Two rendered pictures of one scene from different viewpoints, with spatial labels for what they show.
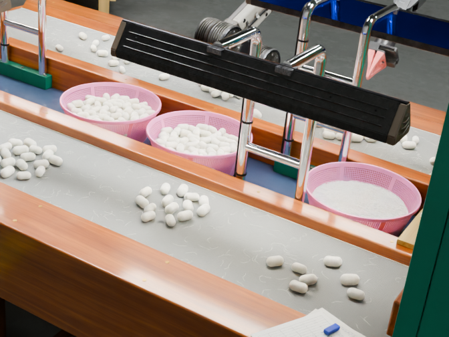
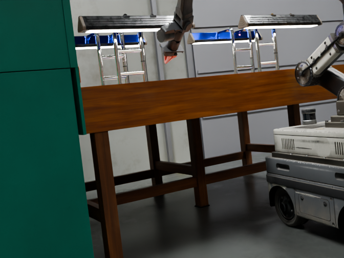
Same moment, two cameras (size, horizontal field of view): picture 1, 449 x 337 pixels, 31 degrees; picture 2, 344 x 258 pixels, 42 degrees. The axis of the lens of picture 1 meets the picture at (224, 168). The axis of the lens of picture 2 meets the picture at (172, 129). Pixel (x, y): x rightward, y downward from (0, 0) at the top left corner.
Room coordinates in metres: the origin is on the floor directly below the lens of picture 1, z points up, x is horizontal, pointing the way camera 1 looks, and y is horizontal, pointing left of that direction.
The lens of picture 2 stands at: (3.24, -2.19, 0.68)
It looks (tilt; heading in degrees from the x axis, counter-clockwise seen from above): 4 degrees down; 122
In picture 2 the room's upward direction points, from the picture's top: 6 degrees counter-clockwise
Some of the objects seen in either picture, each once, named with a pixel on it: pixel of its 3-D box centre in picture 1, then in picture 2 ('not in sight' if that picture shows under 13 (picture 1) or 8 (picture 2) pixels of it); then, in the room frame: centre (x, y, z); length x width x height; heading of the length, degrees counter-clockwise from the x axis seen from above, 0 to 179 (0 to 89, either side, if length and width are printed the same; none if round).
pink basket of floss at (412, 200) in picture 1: (359, 206); not in sight; (1.62, -0.32, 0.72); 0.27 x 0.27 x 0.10
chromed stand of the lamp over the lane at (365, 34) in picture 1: (337, 90); (136, 60); (1.87, -0.26, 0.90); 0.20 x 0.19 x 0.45; 62
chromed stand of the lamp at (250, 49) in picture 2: not in sight; (236, 60); (1.98, 0.79, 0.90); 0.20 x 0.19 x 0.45; 62
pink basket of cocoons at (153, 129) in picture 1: (198, 148); not in sight; (1.82, 0.07, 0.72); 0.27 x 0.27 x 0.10
